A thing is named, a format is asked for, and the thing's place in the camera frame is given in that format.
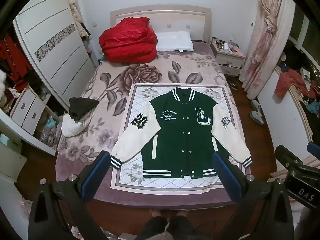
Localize white drawer unit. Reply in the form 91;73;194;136
10;85;63;155

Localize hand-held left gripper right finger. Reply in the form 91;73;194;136
211;151;294;240

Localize beige plush toys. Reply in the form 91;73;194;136
67;0;90;38

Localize pink floral curtain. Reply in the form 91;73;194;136
239;0;295;100

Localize white pillow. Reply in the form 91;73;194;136
156;31;194;52

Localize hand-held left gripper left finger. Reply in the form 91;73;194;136
27;151;112;240

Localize white sliding wardrobe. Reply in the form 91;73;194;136
12;0;97;105

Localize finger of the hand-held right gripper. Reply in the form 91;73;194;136
274;145;307;173
307;141;320;167

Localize window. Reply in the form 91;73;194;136
287;5;320;63

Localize cluttered beige table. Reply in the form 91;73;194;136
274;65;320;145

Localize bed with floral sheet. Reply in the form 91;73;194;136
55;41;250;209

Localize red garment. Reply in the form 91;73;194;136
275;69;310;97

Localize beige headboard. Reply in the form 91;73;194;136
109;5;213;46

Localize hanging red clothes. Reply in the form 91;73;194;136
0;34;32;90

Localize white floral mat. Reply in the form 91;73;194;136
111;83;247;190

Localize green and white varsity jacket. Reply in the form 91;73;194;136
111;87;253;180

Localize person's legs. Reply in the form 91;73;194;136
141;209;198;240

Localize dark green cloth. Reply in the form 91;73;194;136
69;97;99;120

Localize beige nightstand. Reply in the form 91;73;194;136
210;39;245;77

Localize red quilt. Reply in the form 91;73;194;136
99;17;158;63

